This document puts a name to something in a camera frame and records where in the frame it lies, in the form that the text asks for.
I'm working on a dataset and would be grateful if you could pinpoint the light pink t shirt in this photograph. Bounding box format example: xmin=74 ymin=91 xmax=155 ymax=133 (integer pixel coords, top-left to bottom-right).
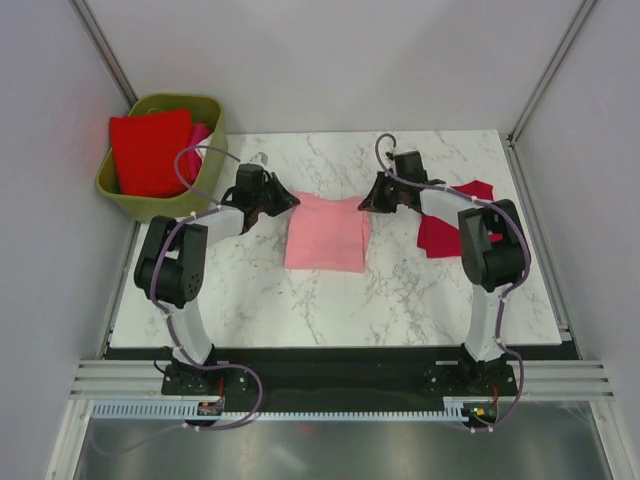
xmin=284 ymin=192 xmax=371 ymax=273

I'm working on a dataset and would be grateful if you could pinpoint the crimson t shirt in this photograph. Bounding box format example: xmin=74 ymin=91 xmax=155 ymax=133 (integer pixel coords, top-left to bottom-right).
xmin=417 ymin=180 xmax=494 ymax=259

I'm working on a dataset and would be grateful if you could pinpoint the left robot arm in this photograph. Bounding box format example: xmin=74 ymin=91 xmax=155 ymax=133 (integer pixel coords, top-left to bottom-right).
xmin=134 ymin=164 xmax=301 ymax=393

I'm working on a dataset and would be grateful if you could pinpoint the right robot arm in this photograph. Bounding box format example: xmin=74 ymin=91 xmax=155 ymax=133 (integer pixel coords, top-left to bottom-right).
xmin=358 ymin=151 xmax=531 ymax=394

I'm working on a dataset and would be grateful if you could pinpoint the white cloth in bin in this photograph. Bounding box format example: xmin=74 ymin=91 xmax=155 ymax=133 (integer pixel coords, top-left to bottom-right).
xmin=195 ymin=137 xmax=211 ymax=158

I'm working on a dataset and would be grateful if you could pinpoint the magenta shirt in bin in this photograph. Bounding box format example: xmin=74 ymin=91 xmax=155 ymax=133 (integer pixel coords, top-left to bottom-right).
xmin=185 ymin=123 xmax=212 ymax=183

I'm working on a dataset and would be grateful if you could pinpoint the bright red folded shirt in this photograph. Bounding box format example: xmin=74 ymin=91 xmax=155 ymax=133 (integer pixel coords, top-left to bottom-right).
xmin=109 ymin=109 xmax=192 ymax=198

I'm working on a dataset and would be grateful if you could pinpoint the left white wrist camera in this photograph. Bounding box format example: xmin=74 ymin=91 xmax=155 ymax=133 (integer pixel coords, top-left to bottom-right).
xmin=249 ymin=152 xmax=269 ymax=168

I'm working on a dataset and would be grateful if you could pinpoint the right aluminium corner post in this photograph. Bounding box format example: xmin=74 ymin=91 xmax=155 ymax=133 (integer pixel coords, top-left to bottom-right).
xmin=505 ymin=0 xmax=601 ymax=144

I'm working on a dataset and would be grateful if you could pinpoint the aluminium corner post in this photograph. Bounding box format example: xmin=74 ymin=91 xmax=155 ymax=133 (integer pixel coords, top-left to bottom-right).
xmin=505 ymin=0 xmax=601 ymax=144
xmin=68 ymin=0 xmax=139 ymax=108

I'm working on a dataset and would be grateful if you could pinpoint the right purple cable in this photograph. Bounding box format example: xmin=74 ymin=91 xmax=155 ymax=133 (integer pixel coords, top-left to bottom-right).
xmin=374 ymin=132 xmax=532 ymax=435

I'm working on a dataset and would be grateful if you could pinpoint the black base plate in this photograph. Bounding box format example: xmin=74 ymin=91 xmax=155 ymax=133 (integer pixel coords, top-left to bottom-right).
xmin=161 ymin=347 xmax=518 ymax=411

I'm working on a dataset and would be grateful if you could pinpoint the white slotted cable duct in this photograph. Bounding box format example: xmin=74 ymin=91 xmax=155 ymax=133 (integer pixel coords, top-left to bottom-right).
xmin=90 ymin=396 xmax=493 ymax=422

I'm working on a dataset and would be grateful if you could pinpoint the aluminium rail frame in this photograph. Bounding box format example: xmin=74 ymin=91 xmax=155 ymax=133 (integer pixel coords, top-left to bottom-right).
xmin=69 ymin=134 xmax=619 ymax=401

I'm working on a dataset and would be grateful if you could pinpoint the left aluminium corner post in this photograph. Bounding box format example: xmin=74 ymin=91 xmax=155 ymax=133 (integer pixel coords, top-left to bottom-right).
xmin=68 ymin=0 xmax=139 ymax=108

